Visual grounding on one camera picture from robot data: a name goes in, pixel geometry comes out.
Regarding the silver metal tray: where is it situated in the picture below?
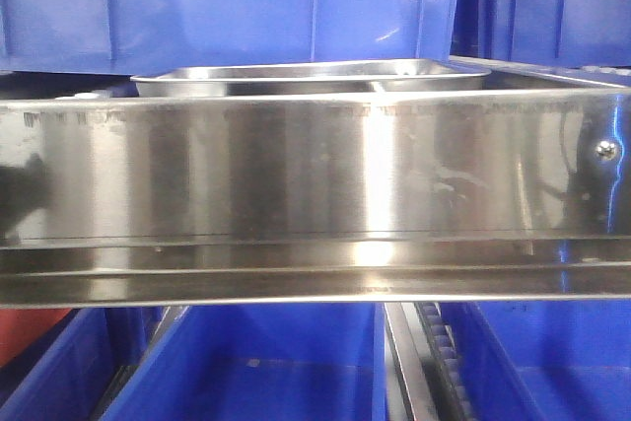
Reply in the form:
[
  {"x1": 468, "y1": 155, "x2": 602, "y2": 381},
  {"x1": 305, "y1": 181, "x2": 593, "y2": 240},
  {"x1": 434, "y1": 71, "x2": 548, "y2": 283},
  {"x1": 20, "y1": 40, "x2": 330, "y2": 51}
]
[{"x1": 131, "y1": 58, "x2": 491, "y2": 98}]

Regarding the stainless steel shelf front panel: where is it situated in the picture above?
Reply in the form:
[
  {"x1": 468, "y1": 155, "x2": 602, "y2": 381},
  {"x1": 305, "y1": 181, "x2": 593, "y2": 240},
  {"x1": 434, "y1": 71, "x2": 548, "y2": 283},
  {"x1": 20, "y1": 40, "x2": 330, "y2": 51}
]
[{"x1": 1, "y1": 89, "x2": 630, "y2": 308}]

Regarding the blue lower middle bin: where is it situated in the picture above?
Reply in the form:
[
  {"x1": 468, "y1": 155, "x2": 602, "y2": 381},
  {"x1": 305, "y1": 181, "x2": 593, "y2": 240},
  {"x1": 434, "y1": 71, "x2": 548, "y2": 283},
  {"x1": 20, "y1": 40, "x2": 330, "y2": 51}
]
[{"x1": 103, "y1": 303, "x2": 386, "y2": 420}]

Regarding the blue bin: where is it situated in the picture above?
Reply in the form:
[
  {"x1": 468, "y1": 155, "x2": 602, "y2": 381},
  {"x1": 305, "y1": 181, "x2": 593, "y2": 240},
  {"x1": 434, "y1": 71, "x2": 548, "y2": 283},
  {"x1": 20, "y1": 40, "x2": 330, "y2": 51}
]
[
  {"x1": 440, "y1": 300, "x2": 630, "y2": 420},
  {"x1": 1, "y1": 307, "x2": 163, "y2": 420},
  {"x1": 103, "y1": 303, "x2": 386, "y2": 420}
]

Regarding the blue lower right bin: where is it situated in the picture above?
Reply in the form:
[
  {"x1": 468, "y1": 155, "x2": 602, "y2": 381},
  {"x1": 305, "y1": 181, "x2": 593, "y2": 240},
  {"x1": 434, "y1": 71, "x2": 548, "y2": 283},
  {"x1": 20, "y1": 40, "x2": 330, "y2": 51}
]
[{"x1": 440, "y1": 300, "x2": 630, "y2": 420}]

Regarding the panel screw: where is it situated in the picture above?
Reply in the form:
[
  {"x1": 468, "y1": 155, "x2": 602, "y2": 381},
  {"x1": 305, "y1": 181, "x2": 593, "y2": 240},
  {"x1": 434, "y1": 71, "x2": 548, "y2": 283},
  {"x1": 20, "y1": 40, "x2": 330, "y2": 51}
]
[{"x1": 595, "y1": 140, "x2": 618, "y2": 161}]

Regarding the blue upper right crate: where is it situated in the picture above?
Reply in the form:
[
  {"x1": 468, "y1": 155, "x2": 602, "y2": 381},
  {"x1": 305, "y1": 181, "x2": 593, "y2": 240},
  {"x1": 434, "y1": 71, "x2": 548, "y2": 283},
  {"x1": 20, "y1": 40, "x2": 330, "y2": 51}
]
[{"x1": 452, "y1": 0, "x2": 630, "y2": 67}]

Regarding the large blue upper crate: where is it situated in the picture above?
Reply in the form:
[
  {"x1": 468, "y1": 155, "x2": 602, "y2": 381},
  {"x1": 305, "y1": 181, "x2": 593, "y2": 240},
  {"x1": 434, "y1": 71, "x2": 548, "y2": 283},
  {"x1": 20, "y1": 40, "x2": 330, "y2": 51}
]
[{"x1": 1, "y1": 0, "x2": 456, "y2": 75}]

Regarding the blue lower left bin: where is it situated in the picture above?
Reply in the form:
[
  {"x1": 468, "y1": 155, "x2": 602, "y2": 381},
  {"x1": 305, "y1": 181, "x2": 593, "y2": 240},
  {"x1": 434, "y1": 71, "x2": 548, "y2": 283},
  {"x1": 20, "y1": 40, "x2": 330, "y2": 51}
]
[{"x1": 1, "y1": 307, "x2": 163, "y2": 420}]

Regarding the roller track rail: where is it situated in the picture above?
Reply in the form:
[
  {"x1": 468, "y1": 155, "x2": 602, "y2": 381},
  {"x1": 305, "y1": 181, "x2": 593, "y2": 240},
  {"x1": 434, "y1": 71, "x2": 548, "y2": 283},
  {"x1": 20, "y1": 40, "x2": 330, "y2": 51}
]
[{"x1": 384, "y1": 302, "x2": 476, "y2": 421}]

